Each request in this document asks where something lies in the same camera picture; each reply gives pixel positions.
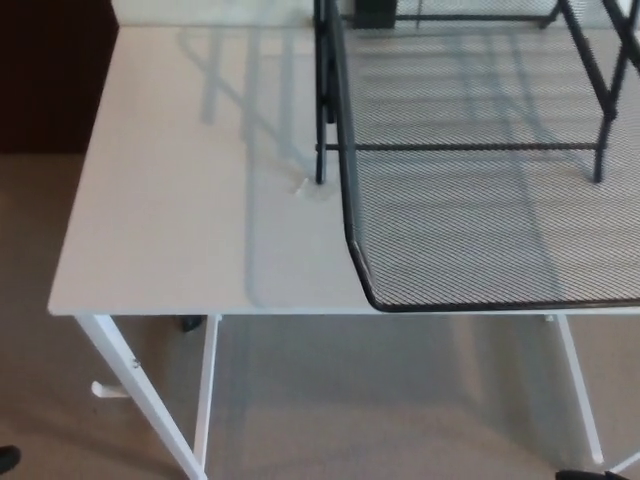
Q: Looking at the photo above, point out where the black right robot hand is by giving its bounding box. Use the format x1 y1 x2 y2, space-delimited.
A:
555 468 640 480

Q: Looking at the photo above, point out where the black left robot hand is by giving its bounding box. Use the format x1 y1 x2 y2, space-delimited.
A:
0 445 23 474

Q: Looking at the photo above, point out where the black mesh file tray layer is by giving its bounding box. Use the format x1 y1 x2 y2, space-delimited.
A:
327 0 640 316

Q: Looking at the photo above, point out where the white table hook peg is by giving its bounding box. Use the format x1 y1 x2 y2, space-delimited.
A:
90 381 127 401

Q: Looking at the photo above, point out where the dark brown panel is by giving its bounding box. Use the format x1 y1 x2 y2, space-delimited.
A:
0 0 124 157

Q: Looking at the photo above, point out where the clear tape piece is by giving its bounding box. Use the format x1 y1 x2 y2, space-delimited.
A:
292 177 340 202

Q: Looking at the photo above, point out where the small black box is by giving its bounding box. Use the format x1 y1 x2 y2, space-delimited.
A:
352 0 400 30

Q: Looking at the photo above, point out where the white metal table frame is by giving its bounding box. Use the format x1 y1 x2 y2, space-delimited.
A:
74 313 640 480

